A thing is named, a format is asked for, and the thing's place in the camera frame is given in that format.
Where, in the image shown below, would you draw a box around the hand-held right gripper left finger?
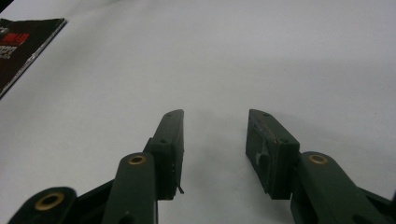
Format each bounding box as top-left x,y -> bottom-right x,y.
145,108 -> 186,201

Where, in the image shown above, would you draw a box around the dark magazine with red label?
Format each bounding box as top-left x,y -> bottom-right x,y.
0,17 -> 68,100

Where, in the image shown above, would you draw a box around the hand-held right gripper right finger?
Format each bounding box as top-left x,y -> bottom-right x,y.
245,108 -> 302,200

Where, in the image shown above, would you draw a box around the white table cover sheet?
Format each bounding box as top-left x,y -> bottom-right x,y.
0,0 -> 396,224

